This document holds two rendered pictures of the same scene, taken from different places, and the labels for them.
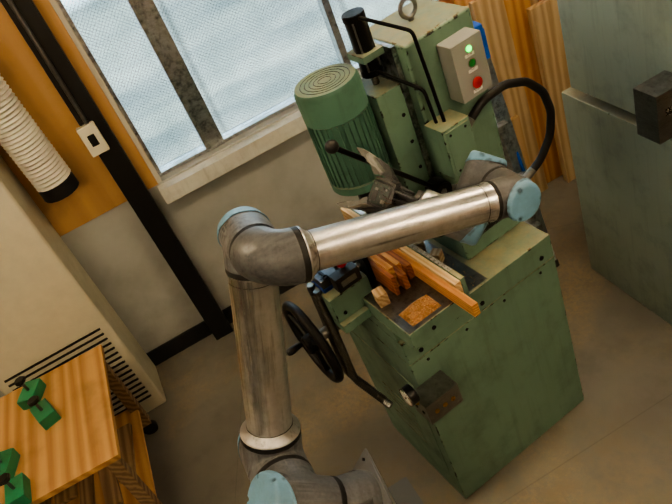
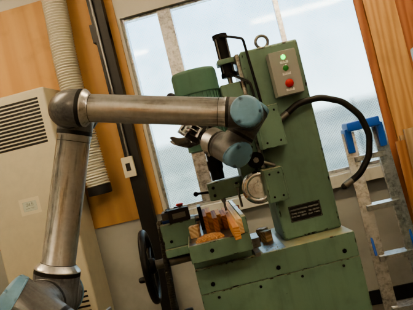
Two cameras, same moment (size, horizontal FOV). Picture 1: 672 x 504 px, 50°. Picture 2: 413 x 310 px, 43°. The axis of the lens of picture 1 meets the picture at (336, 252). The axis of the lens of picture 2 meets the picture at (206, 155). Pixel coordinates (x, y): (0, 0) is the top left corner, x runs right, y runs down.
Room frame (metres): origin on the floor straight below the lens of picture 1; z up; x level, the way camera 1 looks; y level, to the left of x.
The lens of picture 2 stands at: (-0.25, -0.69, 1.20)
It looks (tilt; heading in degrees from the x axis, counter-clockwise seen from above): 1 degrees down; 16
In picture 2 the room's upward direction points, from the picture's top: 14 degrees counter-clockwise
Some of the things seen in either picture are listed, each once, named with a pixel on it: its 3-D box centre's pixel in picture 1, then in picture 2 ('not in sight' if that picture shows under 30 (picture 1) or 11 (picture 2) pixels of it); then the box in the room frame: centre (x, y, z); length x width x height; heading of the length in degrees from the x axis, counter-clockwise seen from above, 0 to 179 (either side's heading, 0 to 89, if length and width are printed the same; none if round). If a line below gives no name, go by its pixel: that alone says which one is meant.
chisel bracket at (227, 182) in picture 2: not in sight; (226, 189); (1.73, -0.17, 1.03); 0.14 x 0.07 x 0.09; 108
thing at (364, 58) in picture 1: (364, 42); (225, 55); (1.77, -0.28, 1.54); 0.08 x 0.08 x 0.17; 18
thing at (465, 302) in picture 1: (408, 263); (230, 221); (1.63, -0.18, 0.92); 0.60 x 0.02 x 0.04; 18
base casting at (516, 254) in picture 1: (435, 268); (268, 251); (1.76, -0.27, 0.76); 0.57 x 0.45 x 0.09; 108
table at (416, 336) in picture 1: (368, 284); (204, 237); (1.69, -0.05, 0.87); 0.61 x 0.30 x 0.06; 18
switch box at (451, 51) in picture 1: (465, 65); (284, 73); (1.69, -0.50, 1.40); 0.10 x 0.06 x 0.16; 108
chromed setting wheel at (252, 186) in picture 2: not in sight; (258, 187); (1.64, -0.31, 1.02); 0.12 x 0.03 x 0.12; 108
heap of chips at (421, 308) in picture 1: (418, 307); (209, 236); (1.46, -0.14, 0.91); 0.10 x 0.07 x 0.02; 108
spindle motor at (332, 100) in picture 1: (344, 131); (201, 110); (1.72, -0.15, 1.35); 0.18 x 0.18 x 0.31
